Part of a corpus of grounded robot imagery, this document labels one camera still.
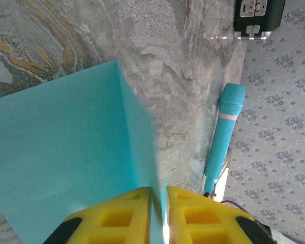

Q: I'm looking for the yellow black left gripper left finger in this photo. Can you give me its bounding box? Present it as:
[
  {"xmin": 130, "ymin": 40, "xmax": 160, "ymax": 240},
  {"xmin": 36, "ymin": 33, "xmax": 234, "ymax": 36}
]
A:
[{"xmin": 43, "ymin": 187, "xmax": 153, "ymax": 244}]

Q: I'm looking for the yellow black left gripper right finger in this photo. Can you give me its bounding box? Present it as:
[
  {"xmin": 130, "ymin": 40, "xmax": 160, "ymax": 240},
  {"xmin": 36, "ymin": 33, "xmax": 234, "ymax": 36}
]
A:
[{"xmin": 166, "ymin": 186, "xmax": 278, "ymax": 244}]

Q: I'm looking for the light blue paper sheet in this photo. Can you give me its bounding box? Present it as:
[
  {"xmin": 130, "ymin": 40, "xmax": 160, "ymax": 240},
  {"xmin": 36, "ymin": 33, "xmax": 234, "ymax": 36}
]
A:
[{"xmin": 0, "ymin": 58, "xmax": 171, "ymax": 244}]

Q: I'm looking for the light blue tube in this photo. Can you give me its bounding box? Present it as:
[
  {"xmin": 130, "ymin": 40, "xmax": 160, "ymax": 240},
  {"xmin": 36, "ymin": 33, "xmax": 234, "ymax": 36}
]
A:
[{"xmin": 203, "ymin": 82, "xmax": 246, "ymax": 198}]

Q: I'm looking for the black hard case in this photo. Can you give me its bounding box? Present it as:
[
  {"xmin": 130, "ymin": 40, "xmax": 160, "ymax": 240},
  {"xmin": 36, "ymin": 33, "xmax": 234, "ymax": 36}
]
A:
[{"xmin": 233, "ymin": 0, "xmax": 287, "ymax": 40}]

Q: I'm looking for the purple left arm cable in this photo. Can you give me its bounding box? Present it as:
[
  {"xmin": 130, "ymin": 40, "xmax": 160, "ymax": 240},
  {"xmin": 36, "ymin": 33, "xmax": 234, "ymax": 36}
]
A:
[{"xmin": 220, "ymin": 200, "xmax": 247, "ymax": 213}]

